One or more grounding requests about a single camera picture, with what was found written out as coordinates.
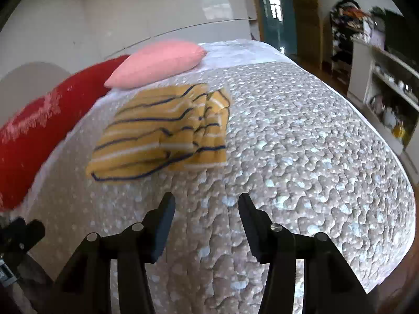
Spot pile of dark clothes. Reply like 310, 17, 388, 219
329, 0, 374, 70

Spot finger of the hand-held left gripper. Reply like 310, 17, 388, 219
0, 217, 46, 263

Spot grey arched headboard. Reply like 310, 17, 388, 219
0, 61, 71, 120

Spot teal door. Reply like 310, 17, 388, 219
257, 0, 298, 57

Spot red patterned pillow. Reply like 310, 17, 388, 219
0, 55, 131, 212

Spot pink pillow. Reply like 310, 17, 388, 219
104, 39, 207, 89

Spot wooden door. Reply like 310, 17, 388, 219
291, 0, 324, 63

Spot yellow striped sweater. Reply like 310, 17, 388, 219
86, 83, 232, 183

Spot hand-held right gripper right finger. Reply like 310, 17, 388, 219
238, 193, 377, 314

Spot pale pink bag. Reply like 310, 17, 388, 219
361, 16, 387, 50

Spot white shelf unit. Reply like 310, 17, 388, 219
347, 37, 419, 158

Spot white teapot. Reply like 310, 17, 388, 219
382, 107, 398, 129

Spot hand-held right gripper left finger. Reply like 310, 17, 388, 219
49, 192, 177, 314

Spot white bed sheet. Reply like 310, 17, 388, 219
33, 38, 297, 200

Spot grey patterned quilt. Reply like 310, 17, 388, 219
20, 61, 416, 314

